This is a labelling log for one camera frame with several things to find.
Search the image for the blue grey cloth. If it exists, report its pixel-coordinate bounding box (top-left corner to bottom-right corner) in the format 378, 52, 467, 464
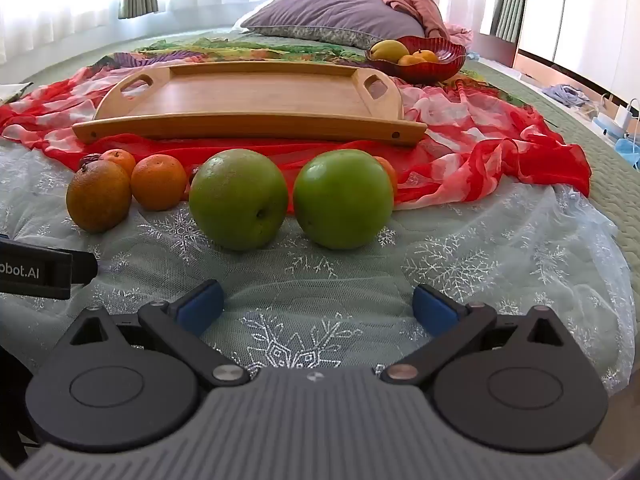
542, 84, 591, 107

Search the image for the blue face mask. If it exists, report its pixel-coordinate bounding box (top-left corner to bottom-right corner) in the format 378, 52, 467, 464
615, 137, 640, 171

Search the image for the small tangerine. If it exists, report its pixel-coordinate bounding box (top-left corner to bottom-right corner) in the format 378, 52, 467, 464
99, 149, 137, 177

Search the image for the wooden serving tray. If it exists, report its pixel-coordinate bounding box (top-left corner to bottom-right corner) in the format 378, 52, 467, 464
71, 60, 428, 148

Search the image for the brown wooden headboard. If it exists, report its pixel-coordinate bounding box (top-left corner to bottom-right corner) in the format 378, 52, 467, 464
472, 30, 518, 68

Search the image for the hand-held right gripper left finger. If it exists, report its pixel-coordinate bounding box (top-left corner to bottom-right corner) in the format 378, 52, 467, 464
54, 280, 250, 388

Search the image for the colourful floral cloth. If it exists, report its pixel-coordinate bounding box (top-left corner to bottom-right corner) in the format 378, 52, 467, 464
92, 35, 488, 86

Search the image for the brown russet pear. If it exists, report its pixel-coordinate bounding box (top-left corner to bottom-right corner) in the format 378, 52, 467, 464
66, 160, 133, 234

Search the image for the red and white scarf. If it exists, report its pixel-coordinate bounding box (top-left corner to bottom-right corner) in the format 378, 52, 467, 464
0, 62, 593, 211

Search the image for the large orange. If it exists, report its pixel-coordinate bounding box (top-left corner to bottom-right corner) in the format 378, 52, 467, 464
131, 154, 188, 212

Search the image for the white charger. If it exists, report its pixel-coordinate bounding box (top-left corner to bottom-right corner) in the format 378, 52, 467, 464
615, 100, 640, 133

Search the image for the yellow pear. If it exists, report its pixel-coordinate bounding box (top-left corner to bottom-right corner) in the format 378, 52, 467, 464
370, 40, 411, 62

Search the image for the green apple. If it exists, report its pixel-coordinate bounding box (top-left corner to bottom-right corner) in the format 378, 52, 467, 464
293, 149, 393, 251
189, 149, 289, 252

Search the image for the purple pillow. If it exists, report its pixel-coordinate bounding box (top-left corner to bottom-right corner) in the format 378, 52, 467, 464
240, 0, 431, 51

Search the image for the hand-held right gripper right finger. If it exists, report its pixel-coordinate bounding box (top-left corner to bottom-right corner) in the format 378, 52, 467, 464
380, 284, 586, 386

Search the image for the red glass bowl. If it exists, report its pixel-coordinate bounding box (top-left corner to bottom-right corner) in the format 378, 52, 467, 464
365, 36, 467, 83

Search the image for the white sheer curtain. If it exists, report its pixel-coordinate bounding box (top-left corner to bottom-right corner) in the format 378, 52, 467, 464
0, 0, 508, 63

